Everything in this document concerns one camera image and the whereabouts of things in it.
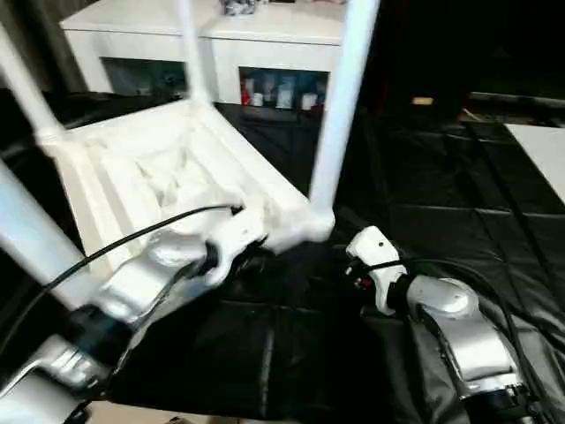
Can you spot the white plastic table top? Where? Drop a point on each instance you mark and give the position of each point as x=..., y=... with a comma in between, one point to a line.
x=132, y=168

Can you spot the white plastic table leg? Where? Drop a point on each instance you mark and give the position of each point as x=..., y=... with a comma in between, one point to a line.
x=31, y=229
x=26, y=88
x=344, y=110
x=196, y=53

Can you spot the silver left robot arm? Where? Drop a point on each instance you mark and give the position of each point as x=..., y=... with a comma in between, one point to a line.
x=123, y=287

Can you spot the black mat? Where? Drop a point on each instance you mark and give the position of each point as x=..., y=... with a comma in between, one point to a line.
x=441, y=199

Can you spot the small white bottle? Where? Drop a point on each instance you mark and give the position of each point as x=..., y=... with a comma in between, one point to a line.
x=257, y=99
x=308, y=101
x=285, y=96

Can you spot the small red item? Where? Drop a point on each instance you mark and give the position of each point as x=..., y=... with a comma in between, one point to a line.
x=246, y=90

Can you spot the small yellow tag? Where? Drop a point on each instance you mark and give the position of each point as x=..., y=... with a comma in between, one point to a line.
x=421, y=100

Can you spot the white flat board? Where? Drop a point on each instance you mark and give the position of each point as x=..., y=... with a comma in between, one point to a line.
x=540, y=150

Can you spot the black side table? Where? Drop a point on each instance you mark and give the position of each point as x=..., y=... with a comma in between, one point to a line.
x=516, y=106

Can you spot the white cabinet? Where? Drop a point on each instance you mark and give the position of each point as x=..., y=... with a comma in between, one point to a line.
x=132, y=40

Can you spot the dark patterned ornament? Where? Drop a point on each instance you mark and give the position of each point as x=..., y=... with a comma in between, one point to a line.
x=236, y=6

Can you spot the grey curtain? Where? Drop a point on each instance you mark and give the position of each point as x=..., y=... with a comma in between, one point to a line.
x=44, y=48

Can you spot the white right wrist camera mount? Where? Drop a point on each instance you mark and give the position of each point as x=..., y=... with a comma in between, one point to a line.
x=379, y=256

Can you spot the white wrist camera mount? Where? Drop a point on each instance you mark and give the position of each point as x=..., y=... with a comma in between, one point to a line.
x=379, y=256
x=238, y=234

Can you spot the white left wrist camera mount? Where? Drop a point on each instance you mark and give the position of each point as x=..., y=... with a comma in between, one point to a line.
x=238, y=234

